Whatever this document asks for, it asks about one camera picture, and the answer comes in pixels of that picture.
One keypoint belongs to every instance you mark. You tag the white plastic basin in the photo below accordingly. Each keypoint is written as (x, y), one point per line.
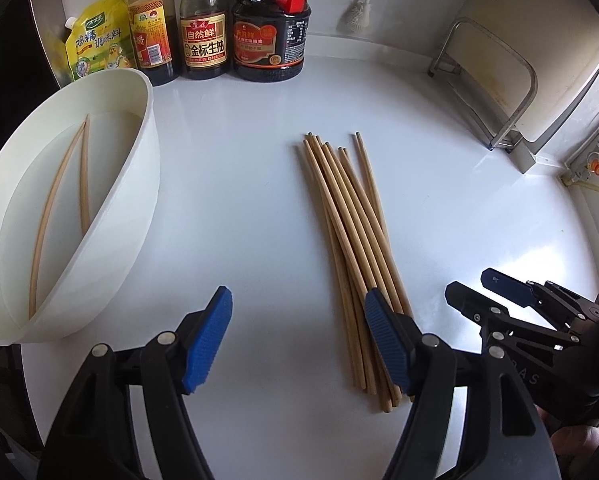
(129, 240)

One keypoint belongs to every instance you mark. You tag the clear vinegar bottle yellow cap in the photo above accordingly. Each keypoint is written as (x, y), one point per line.
(152, 35)

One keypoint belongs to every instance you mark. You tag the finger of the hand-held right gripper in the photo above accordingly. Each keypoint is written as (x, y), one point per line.
(472, 307)
(507, 287)

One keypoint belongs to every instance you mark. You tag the glass soy sauce bottle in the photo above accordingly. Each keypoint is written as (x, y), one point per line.
(204, 40)

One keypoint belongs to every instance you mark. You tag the dark soy sauce jug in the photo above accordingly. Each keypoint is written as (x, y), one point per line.
(264, 40)

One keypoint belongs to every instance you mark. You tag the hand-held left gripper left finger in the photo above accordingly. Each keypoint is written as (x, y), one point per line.
(209, 341)

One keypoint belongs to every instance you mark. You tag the pile of wooden chopsticks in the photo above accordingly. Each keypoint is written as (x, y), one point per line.
(349, 240)

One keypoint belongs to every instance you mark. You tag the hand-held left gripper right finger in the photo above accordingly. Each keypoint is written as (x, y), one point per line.
(387, 341)

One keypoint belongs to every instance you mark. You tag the yellow seasoning pouch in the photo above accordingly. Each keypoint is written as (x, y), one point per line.
(99, 35)

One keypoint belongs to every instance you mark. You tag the black glass cooktop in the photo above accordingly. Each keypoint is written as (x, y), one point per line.
(24, 110)

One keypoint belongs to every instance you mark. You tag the white wall outlet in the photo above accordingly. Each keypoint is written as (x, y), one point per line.
(592, 165)

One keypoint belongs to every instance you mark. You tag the metal rack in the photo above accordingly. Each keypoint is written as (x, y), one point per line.
(504, 141)

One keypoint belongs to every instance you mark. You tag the person's right hand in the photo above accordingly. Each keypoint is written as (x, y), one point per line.
(577, 440)

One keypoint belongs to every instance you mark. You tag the white cutting board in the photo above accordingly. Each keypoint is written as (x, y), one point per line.
(554, 35)

